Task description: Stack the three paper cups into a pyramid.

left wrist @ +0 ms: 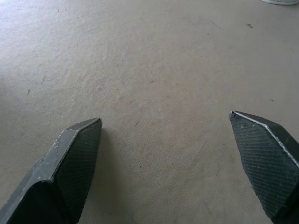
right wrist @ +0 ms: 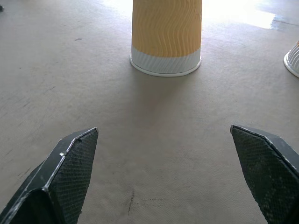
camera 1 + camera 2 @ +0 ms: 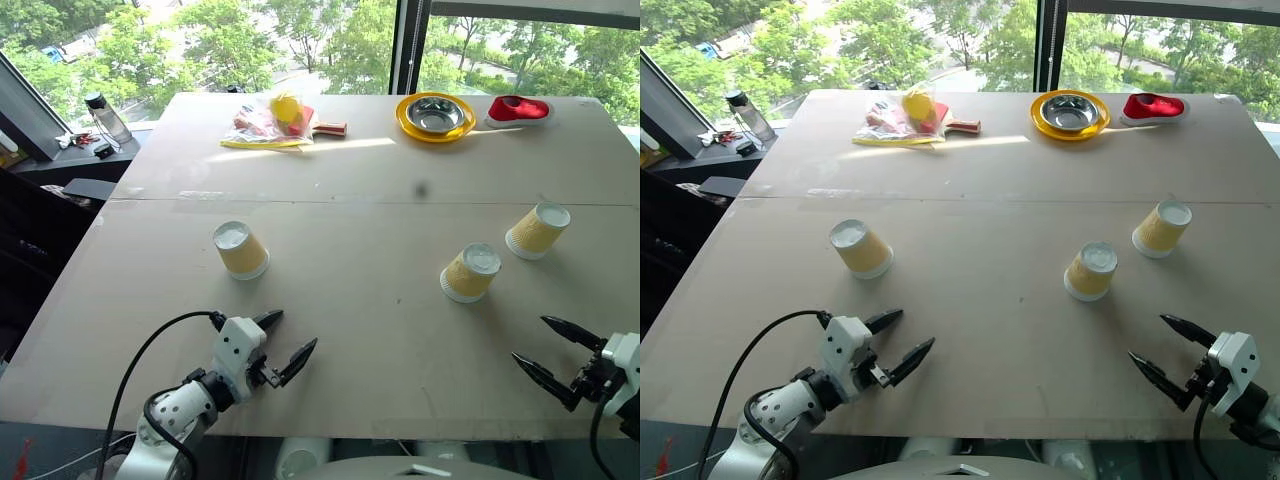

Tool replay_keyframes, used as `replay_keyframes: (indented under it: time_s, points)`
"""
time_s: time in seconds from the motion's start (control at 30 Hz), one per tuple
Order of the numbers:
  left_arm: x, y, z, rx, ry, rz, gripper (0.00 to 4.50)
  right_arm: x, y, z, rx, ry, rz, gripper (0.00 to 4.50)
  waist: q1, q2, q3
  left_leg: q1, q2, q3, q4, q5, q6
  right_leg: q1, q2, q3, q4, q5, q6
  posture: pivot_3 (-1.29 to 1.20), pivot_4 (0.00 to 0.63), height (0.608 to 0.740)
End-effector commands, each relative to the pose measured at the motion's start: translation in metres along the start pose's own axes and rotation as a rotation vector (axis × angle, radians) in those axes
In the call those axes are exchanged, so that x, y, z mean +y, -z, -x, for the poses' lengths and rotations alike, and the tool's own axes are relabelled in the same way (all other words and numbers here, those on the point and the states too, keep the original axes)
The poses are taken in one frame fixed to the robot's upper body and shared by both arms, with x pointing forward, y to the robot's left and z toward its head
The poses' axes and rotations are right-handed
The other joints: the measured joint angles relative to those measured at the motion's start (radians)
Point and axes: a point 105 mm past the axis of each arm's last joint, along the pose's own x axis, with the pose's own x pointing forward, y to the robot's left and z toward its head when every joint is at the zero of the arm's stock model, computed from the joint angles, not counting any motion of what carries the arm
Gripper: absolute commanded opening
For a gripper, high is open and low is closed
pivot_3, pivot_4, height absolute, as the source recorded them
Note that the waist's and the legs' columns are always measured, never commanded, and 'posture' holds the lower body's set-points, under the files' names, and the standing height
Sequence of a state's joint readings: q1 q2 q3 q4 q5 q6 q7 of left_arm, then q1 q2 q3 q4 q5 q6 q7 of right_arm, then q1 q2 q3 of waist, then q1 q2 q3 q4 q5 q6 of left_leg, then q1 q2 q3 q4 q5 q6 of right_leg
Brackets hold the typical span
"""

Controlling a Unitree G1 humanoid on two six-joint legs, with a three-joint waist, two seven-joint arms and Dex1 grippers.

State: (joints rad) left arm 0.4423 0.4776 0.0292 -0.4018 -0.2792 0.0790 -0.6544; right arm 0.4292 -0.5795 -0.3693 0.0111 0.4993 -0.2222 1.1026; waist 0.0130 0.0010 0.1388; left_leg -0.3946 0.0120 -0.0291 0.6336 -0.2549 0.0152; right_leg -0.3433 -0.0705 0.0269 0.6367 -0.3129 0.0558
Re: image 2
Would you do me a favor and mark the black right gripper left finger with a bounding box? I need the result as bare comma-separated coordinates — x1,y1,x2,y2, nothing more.
0,126,99,224

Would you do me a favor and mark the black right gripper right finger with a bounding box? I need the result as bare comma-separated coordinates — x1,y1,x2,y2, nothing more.
230,124,299,224

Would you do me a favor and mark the orange white ripple paper cup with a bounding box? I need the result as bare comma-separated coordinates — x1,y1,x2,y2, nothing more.
129,0,202,77
283,40,299,78

